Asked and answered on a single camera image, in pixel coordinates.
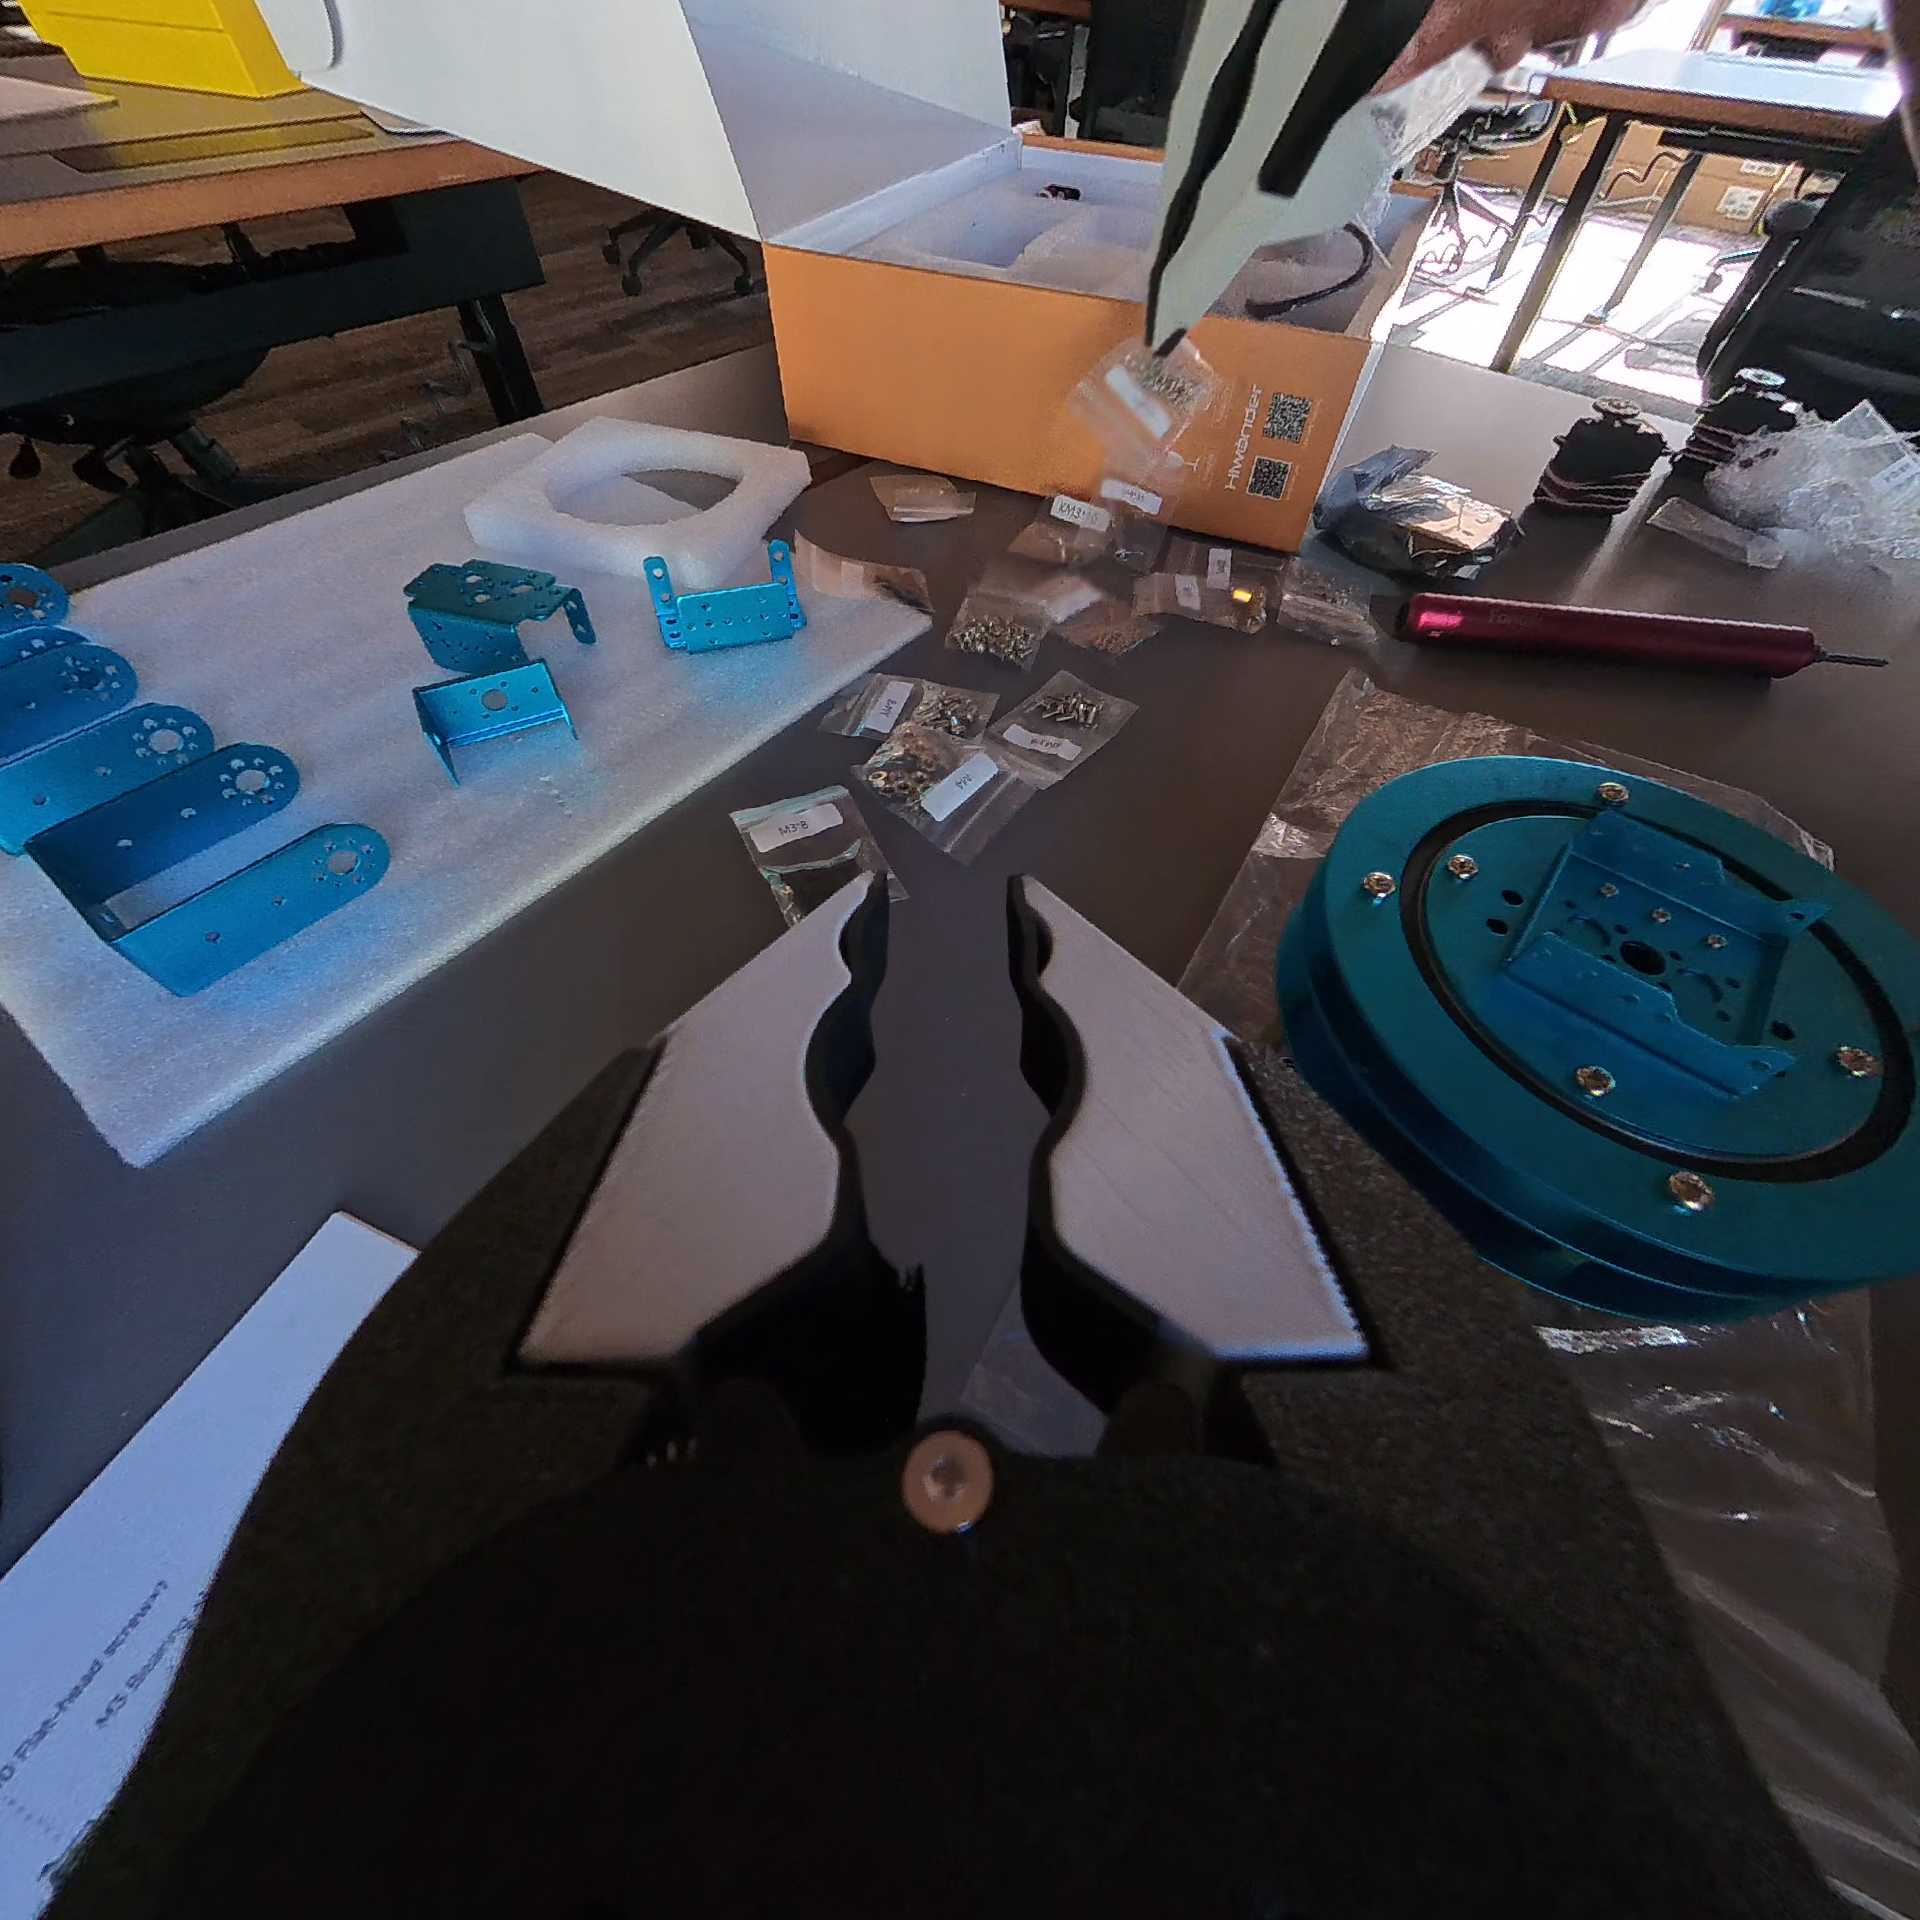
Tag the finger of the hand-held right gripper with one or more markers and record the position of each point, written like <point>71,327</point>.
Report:
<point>1276,224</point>
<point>1208,135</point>

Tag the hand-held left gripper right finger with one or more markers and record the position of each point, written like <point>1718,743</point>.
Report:
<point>1202,1186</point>

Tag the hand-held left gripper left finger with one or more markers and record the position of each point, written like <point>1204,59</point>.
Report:
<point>706,1186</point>

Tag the clear screw bag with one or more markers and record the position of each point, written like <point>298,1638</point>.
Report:
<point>1142,421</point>

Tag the teal round turntable base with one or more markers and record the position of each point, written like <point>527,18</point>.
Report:
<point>1589,1050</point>

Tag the pile of small parts bags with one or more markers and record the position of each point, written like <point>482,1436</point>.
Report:
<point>1020,675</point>

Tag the white instruction manual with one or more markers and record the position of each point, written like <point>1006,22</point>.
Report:
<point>149,1501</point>

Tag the person's right hand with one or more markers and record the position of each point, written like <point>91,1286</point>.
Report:
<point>1530,23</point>

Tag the orange white cardboard box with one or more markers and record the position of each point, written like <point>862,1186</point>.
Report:
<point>974,375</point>

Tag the black servo motor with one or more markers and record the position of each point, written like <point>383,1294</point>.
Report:
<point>1740,428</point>
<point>1605,458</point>

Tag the white foam sheet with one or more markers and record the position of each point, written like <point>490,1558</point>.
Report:
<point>452,839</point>

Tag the wooden background table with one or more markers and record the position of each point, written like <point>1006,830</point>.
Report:
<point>1725,91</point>

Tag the black office chair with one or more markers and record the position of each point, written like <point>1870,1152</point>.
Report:
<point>1845,271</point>

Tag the large clear plastic bag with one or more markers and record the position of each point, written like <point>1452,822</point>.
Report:
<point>1725,1501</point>

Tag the wooden side table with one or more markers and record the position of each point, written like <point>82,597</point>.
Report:
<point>224,166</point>

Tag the yellow plastic box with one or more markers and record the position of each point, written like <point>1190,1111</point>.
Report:
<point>166,37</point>

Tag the small blue angled bracket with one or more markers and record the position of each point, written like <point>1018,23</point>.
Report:
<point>495,720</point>

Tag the large blue U bracket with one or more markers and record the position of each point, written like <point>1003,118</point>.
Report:
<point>23,600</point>
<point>91,734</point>
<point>224,902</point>

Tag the short blue U bracket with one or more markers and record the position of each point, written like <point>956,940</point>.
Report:
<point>728,610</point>

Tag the teal multi-hole bracket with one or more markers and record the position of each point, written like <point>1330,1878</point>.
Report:
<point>482,616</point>

